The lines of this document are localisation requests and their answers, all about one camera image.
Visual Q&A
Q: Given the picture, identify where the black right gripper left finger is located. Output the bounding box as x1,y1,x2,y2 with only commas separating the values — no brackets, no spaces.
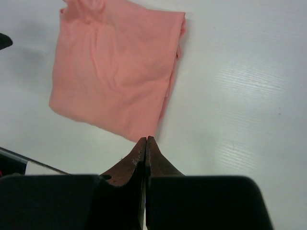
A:
0,138,146,230

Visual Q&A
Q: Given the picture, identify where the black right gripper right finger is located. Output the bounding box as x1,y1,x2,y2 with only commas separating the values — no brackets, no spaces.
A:
145,137,273,230

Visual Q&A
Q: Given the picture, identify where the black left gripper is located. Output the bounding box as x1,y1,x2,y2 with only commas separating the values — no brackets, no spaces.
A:
0,33,12,50

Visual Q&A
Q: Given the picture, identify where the salmon pink t-shirt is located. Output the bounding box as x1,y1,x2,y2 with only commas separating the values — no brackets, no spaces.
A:
49,0,186,142

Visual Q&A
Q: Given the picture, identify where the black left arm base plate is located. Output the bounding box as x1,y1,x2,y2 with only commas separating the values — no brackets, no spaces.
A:
0,147,68,177

